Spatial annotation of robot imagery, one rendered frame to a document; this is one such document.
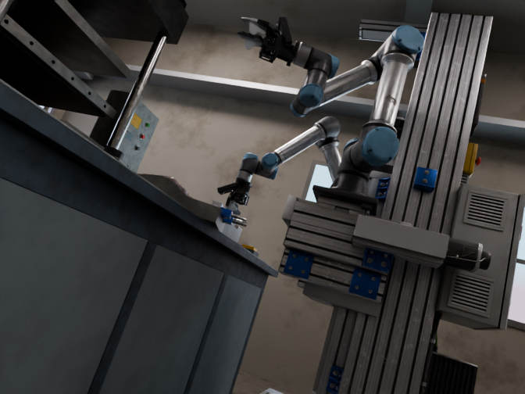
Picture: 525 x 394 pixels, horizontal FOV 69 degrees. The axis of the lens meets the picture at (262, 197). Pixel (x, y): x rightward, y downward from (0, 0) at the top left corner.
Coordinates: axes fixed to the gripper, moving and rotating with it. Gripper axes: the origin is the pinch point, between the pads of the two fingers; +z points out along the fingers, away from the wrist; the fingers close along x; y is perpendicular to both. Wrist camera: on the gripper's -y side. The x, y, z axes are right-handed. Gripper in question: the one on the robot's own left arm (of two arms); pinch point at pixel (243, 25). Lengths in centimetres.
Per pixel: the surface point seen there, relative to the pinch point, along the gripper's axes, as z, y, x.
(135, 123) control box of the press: 47, -3, 107
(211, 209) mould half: -11, 60, 18
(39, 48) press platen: 75, 13, 40
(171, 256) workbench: -4, 78, 22
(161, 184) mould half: 8, 56, 21
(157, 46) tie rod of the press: 46, -37, 78
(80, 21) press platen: 72, -13, 49
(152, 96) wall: 96, -139, 306
